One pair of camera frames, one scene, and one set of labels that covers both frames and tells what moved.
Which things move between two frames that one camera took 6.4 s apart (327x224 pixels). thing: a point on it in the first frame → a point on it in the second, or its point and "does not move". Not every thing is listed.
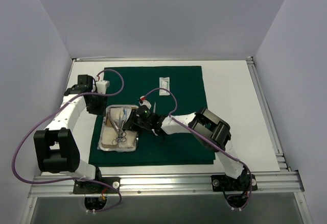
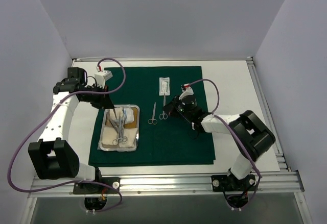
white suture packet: [164, 82] does not move
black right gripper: [135, 121] → [175, 105]
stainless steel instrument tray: [113, 137] does not move
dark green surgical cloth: [167, 91] does not move
